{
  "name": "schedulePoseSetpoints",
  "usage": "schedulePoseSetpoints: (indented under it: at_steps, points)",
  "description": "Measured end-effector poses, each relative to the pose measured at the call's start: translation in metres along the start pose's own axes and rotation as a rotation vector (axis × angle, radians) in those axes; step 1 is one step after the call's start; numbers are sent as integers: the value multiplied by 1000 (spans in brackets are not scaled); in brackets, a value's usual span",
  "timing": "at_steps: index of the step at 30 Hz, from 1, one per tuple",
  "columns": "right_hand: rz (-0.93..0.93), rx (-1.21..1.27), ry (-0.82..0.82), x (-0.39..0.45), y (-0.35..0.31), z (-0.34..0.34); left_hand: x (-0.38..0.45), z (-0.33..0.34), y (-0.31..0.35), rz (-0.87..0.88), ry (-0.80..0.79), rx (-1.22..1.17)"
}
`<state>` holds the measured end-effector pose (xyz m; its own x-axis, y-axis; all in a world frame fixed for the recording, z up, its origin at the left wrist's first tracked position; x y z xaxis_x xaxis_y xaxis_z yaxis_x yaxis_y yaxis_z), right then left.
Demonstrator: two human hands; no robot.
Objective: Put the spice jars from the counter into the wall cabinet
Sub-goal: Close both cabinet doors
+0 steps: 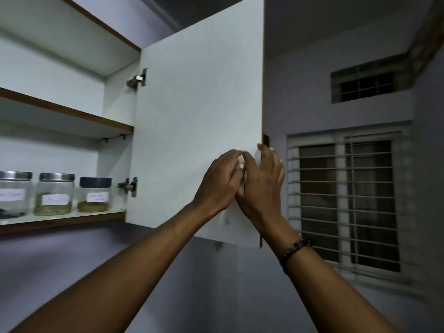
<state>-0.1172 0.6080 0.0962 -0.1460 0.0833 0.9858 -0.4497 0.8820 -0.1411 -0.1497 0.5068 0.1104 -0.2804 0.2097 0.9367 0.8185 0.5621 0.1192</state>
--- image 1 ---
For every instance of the person's left hand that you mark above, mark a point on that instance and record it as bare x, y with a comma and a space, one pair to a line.
216, 187

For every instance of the person's right hand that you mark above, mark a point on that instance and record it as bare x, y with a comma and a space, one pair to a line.
262, 194

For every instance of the person's right thumb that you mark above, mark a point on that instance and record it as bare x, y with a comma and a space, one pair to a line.
249, 162

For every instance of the person's left fingers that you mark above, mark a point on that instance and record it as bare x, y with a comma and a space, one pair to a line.
227, 159

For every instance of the white cabinet door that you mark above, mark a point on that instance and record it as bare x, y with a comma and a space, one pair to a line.
194, 83

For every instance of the person's left forearm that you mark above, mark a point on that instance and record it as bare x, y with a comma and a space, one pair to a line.
121, 270

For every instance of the person's right forearm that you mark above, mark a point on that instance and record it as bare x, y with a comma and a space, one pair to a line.
322, 287

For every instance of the metal cabinet hinge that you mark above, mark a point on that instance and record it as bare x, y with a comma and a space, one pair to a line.
129, 186
137, 79

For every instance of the window with white grille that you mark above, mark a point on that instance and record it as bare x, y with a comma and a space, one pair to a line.
347, 204

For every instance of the dark-lid jar with brown contents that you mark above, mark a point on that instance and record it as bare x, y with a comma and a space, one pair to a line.
94, 195

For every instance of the small ventilation window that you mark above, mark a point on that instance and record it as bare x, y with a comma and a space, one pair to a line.
367, 83

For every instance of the steel-lid jar with green contents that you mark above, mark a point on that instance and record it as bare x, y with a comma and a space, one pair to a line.
53, 195

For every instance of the steel-lid jar with dark contents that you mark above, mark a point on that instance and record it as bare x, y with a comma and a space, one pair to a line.
14, 197

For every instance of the white wall cabinet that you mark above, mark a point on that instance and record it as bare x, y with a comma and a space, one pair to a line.
62, 110

